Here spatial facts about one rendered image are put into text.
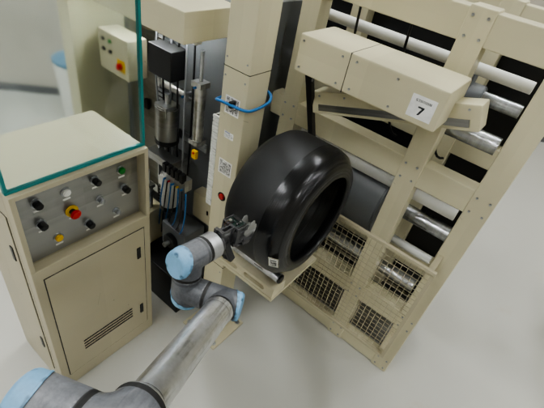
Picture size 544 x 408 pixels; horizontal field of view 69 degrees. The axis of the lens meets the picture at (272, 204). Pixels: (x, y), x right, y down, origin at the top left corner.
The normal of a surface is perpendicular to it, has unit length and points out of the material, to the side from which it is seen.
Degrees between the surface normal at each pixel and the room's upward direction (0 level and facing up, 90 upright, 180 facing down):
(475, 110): 90
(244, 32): 90
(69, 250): 0
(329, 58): 90
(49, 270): 90
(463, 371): 0
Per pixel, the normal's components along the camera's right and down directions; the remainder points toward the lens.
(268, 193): -0.39, -0.15
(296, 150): 0.03, -0.65
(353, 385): 0.17, -0.77
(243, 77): -0.62, 0.41
